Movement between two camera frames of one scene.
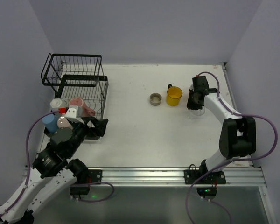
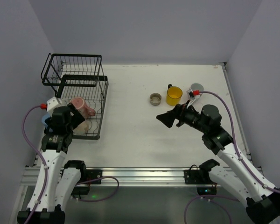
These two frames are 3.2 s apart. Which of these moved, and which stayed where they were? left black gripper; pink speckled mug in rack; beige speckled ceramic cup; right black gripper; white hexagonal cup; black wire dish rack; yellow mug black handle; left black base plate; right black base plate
Moved: left black gripper; white hexagonal cup; right black gripper
Stayed: pink speckled mug in rack; yellow mug black handle; left black base plate; black wire dish rack; right black base plate; beige speckled ceramic cup
